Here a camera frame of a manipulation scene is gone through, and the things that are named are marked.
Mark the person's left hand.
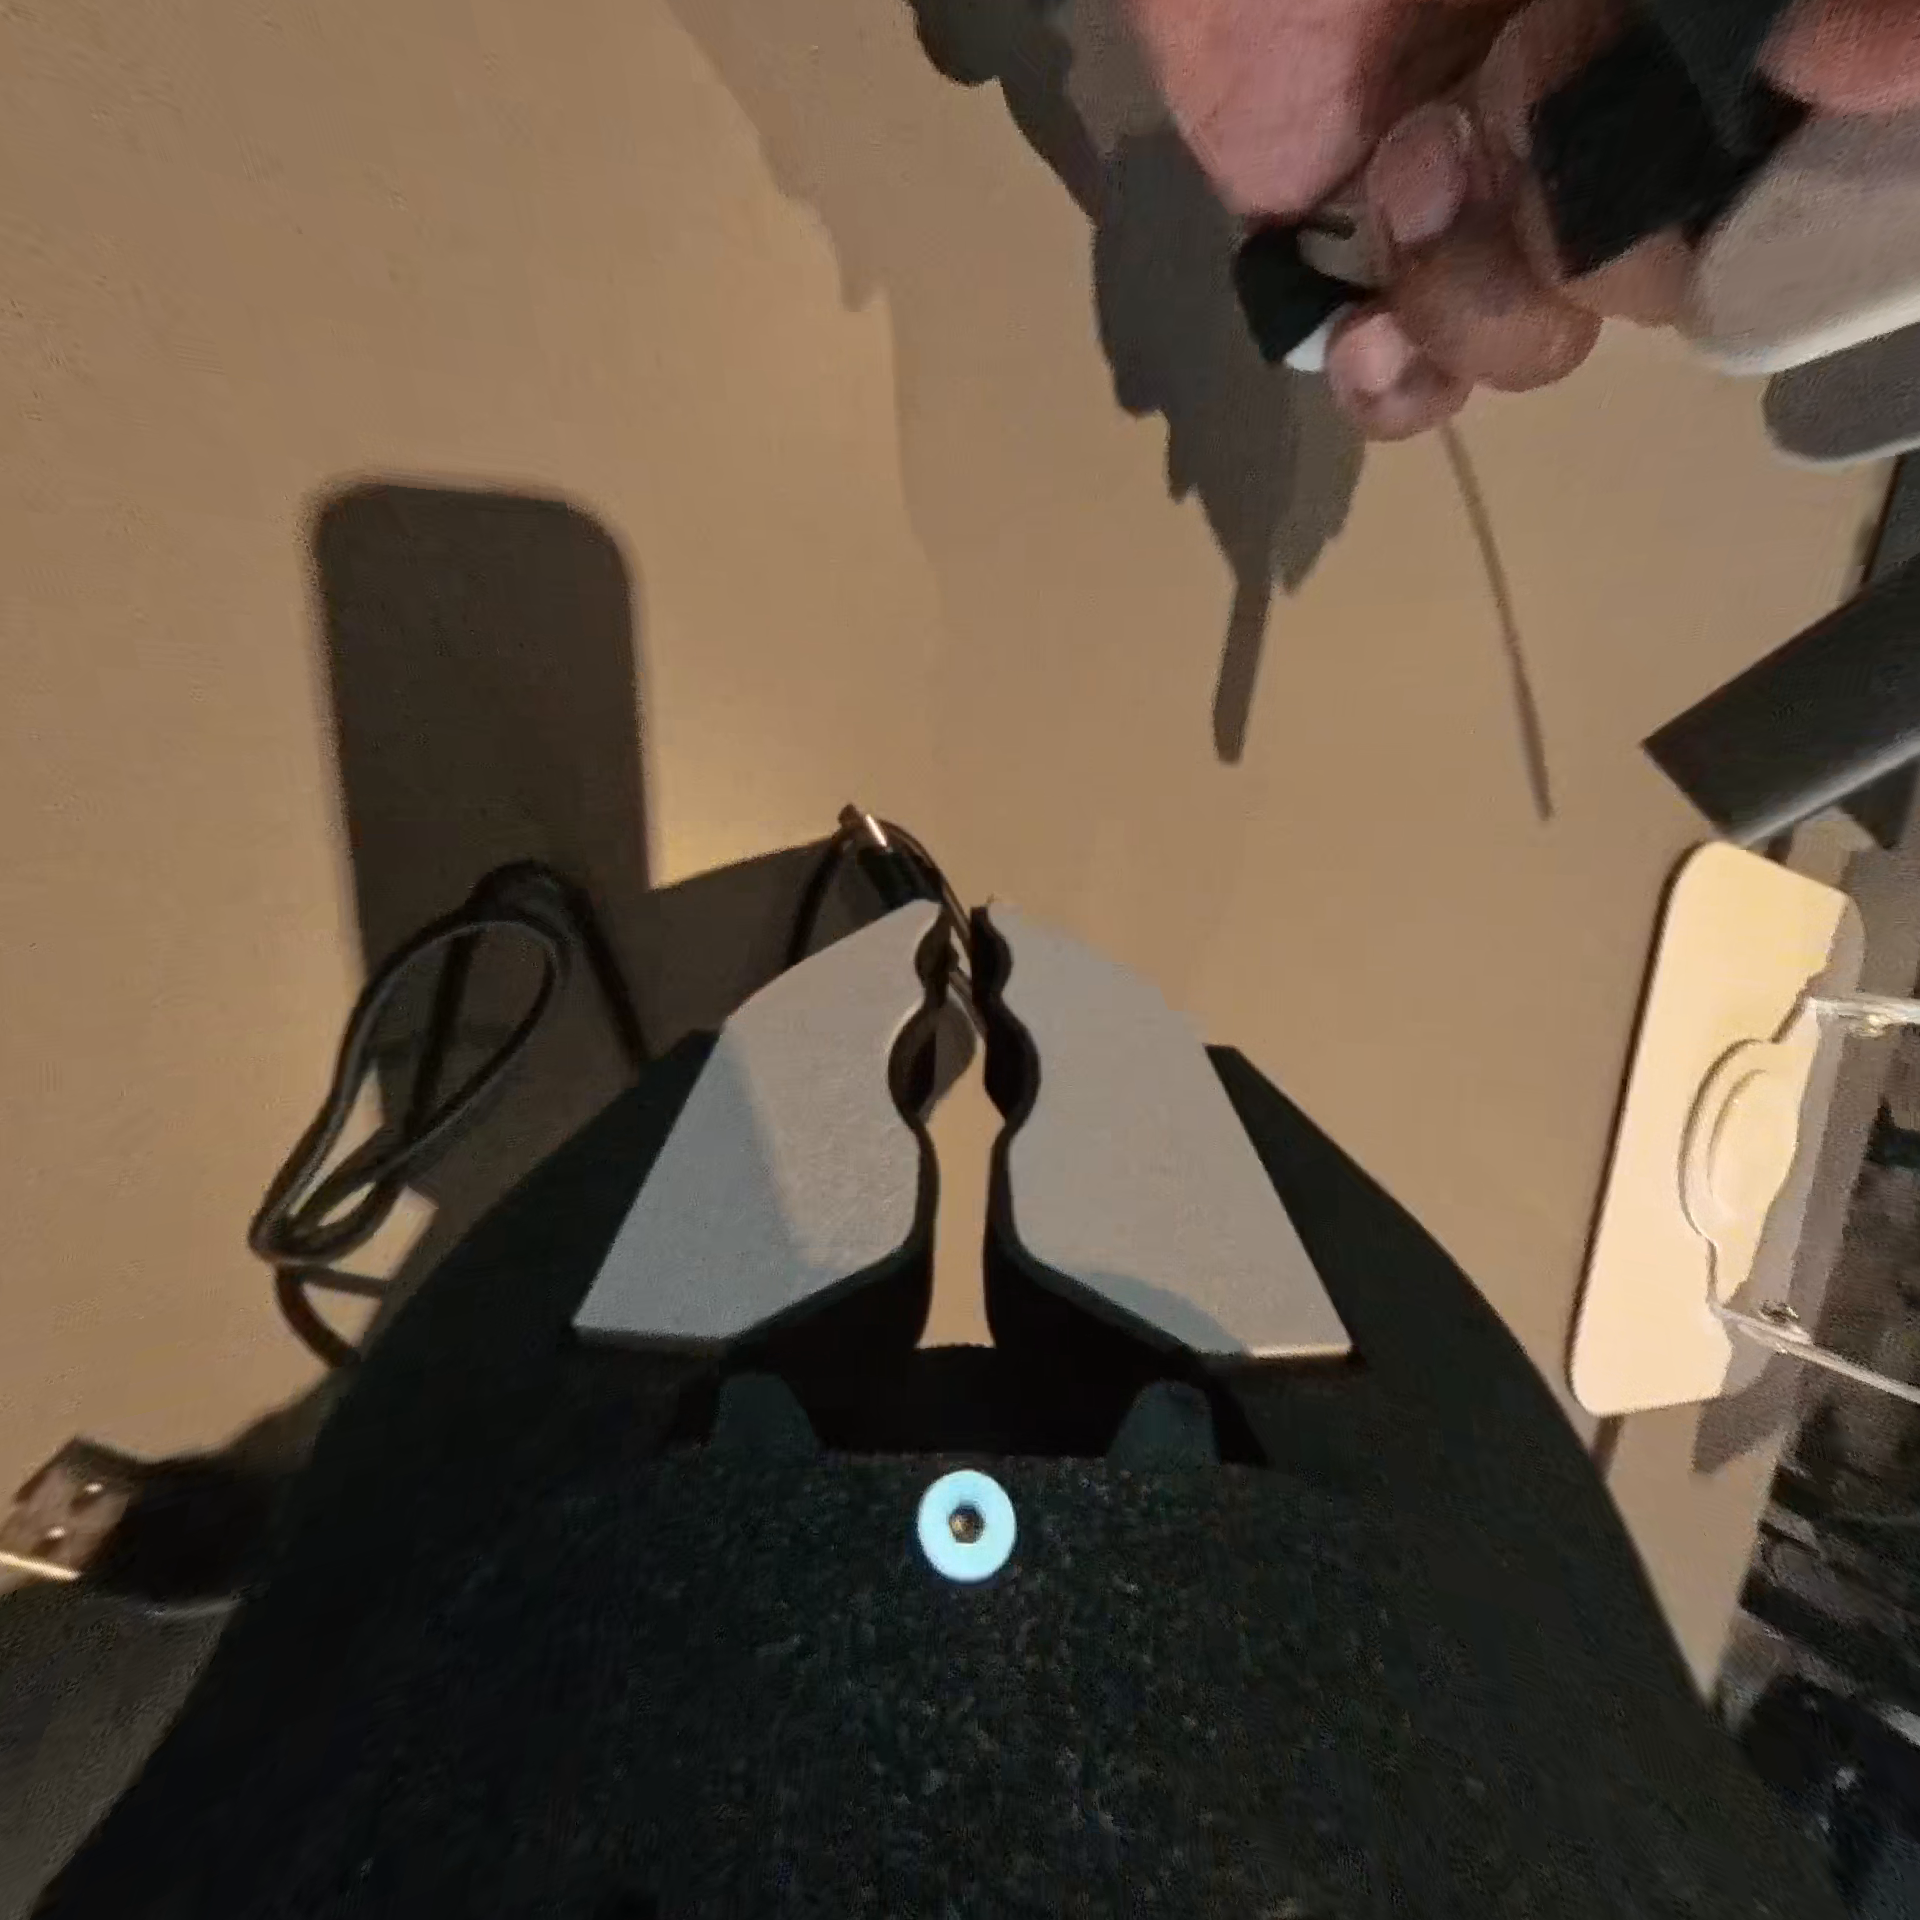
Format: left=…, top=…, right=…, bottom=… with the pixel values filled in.
left=1148, top=0, right=1652, bottom=441

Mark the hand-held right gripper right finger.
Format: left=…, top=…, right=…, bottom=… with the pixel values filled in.
left=971, top=901, right=1356, bottom=1439

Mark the white document stand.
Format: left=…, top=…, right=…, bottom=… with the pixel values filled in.
left=1569, top=839, right=1920, bottom=1418

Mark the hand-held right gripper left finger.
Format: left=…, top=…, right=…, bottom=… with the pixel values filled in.
left=575, top=901, right=946, bottom=1432

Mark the black usb cable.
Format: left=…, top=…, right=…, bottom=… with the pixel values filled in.
left=0, top=801, right=970, bottom=1614

